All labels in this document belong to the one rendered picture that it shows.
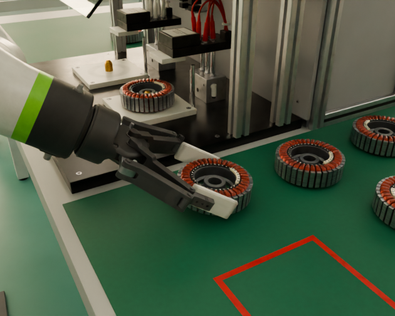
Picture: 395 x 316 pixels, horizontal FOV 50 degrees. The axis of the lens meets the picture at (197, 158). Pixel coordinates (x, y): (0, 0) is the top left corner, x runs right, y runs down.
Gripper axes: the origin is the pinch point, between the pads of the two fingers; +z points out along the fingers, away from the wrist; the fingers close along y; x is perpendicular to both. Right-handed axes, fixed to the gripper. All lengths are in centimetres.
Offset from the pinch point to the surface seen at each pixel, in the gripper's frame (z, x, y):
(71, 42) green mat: -24, -18, -95
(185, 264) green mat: -3.4, -5.8, 13.0
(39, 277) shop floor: -2, -93, -64
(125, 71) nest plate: -10, -7, -53
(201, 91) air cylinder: 3.2, 2.5, -34.1
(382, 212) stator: 20.1, 10.1, 9.0
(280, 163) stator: 10.5, 5.7, -4.2
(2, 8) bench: -57, -42, -176
